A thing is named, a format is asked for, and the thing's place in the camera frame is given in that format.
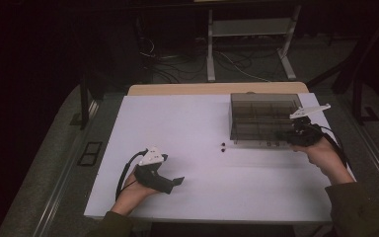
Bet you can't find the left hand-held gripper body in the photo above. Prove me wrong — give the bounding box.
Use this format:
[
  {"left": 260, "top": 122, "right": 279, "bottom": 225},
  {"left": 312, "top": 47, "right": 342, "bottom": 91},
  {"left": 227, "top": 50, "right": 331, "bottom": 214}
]
[{"left": 133, "top": 146, "right": 170, "bottom": 189}]

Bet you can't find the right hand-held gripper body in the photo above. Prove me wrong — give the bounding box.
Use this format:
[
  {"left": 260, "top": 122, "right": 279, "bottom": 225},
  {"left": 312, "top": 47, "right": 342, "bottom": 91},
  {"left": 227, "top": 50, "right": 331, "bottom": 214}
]
[{"left": 286, "top": 103, "right": 332, "bottom": 148}]

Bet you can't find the smoky transparent storage box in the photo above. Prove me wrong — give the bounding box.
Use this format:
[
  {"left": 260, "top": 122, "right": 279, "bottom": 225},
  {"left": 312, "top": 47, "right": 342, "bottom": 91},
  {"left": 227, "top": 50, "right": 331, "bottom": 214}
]
[{"left": 228, "top": 92, "right": 304, "bottom": 148}]

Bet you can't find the person's right hand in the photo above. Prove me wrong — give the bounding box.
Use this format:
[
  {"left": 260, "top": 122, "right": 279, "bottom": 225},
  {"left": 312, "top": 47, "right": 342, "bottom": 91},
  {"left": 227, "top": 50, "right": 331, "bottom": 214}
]
[{"left": 290, "top": 135, "right": 356, "bottom": 186}]

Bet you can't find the person's left hand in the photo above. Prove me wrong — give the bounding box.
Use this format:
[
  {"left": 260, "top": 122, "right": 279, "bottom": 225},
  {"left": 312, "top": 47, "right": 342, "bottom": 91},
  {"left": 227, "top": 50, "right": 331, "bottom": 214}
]
[{"left": 111, "top": 164, "right": 161, "bottom": 217}]

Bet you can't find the black stand with foot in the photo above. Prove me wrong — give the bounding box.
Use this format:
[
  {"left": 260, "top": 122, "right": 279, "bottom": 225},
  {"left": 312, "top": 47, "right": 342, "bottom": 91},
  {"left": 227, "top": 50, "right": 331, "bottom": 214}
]
[
  {"left": 69, "top": 70, "right": 101, "bottom": 131},
  {"left": 350, "top": 77, "right": 379, "bottom": 125}
]

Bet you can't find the wooden table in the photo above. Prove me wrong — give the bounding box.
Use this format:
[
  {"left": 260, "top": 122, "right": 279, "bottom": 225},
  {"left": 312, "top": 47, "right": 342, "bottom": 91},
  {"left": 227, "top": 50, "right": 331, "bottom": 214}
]
[{"left": 126, "top": 81, "right": 310, "bottom": 97}]

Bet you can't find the white metal stand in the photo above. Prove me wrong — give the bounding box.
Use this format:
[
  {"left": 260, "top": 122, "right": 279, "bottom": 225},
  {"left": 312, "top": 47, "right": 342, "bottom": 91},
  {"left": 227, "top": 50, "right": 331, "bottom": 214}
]
[{"left": 205, "top": 3, "right": 302, "bottom": 83}]

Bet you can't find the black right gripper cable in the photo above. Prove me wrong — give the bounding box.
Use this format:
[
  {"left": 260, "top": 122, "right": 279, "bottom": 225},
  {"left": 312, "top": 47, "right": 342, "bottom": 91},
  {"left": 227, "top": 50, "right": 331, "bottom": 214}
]
[{"left": 314, "top": 123, "right": 350, "bottom": 166}]

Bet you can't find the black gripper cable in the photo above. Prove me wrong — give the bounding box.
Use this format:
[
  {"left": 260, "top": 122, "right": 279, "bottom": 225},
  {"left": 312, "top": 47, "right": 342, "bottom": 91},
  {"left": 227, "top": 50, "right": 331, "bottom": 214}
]
[
  {"left": 114, "top": 148, "right": 150, "bottom": 201},
  {"left": 314, "top": 123, "right": 350, "bottom": 166}
]

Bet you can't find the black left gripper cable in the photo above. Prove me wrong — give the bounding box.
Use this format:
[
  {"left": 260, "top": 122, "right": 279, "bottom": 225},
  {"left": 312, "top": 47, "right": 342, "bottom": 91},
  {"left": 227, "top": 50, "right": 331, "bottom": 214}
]
[{"left": 114, "top": 148, "right": 150, "bottom": 201}]

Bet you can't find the tangle of floor cables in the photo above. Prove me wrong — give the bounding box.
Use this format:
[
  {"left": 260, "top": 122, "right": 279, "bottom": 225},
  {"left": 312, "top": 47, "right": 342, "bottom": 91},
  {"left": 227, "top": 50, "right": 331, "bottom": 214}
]
[{"left": 137, "top": 35, "right": 272, "bottom": 84}]

